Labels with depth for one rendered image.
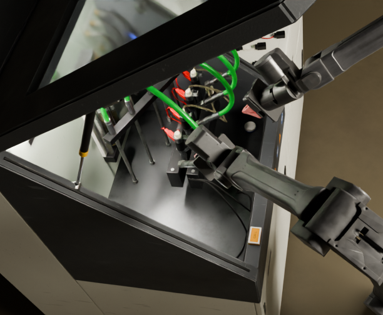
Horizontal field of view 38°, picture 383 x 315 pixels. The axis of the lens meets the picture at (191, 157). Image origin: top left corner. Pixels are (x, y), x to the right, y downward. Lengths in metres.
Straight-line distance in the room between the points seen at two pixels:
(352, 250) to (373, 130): 2.18
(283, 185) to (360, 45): 0.44
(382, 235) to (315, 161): 2.03
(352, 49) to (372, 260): 0.58
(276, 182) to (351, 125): 2.04
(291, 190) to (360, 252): 0.17
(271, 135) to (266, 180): 0.77
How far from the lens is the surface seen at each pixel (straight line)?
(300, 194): 0.89
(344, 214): 0.82
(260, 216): 1.60
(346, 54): 1.28
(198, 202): 1.78
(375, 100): 3.11
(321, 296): 2.51
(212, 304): 1.74
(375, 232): 0.83
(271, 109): 1.38
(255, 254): 1.54
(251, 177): 1.04
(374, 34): 1.27
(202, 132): 1.19
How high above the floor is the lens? 2.34
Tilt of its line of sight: 53 degrees down
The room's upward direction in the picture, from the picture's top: 16 degrees counter-clockwise
